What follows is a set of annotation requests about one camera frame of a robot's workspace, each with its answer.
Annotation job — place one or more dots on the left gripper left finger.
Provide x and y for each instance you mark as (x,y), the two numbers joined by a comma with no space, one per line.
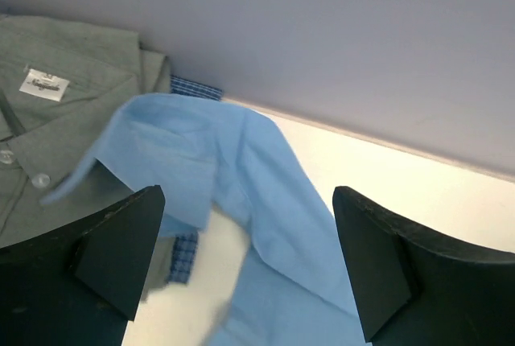
(81,284)

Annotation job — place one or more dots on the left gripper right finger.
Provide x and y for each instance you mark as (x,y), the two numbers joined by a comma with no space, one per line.
(416,286)

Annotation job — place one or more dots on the light blue long sleeve shirt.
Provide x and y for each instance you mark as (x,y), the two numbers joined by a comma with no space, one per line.
(293,287)

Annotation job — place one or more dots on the folded blue plaid shirt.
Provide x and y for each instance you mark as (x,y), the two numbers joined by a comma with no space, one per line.
(185,246)

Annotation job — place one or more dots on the folded grey shirt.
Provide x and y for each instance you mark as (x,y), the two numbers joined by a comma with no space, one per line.
(61,82)

